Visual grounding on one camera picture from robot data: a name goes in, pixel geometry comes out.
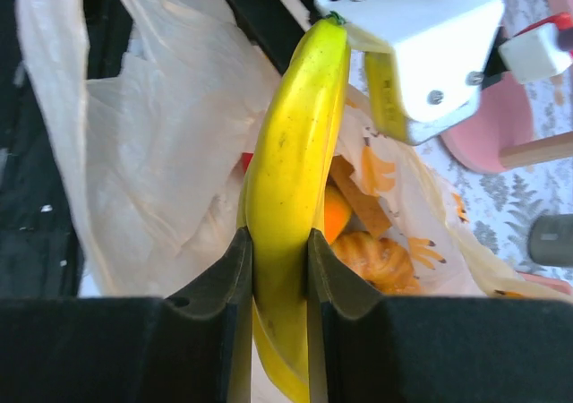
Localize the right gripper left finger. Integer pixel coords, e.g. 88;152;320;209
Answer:
1;228;252;402

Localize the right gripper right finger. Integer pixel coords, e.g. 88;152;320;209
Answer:
308;230;572;402

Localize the orange plastic grocery bag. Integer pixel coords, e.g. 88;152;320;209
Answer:
11;0;573;304

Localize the yellow banana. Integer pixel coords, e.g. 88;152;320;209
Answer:
236;13;351;402

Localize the red food item in bag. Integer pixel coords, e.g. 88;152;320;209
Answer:
241;152;253;174

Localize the croissant bread in bag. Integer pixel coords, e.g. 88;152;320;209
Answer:
331;231;422;296

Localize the orange fruit in bag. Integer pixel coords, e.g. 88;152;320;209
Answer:
323;184;353;244

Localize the brown cracker in bag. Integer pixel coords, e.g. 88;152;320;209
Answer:
329;155;391;239

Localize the grey pump soap bottle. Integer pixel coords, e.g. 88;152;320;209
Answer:
527;214;573;268

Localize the pink three-tier shelf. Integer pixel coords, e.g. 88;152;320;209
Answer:
440;0;573;175

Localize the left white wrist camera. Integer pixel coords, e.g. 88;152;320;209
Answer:
313;0;572;145

